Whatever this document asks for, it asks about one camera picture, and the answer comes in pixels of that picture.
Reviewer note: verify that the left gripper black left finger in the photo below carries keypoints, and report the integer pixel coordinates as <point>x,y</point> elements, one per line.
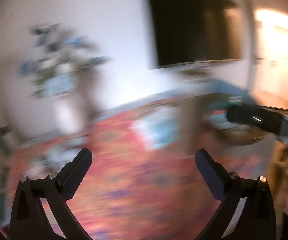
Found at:
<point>28,218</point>

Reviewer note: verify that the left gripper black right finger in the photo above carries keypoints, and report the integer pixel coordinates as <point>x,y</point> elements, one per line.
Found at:
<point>257,219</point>

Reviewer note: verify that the person's right hand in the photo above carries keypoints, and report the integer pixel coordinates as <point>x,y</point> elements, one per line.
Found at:
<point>279,178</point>

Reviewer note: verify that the floral orange table cloth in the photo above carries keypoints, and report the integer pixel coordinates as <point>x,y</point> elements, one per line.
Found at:
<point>132,193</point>

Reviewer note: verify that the white ribbed ceramic vase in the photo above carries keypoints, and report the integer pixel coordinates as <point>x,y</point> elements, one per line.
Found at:
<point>73,110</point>

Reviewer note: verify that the tissue box white blue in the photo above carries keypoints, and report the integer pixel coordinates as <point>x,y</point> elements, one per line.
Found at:
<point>157,133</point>

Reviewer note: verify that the blue white artificial flowers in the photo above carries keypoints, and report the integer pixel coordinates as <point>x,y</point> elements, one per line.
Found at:
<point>58,61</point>

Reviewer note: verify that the black wall television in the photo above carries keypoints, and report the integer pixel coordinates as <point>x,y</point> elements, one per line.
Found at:
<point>191,31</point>

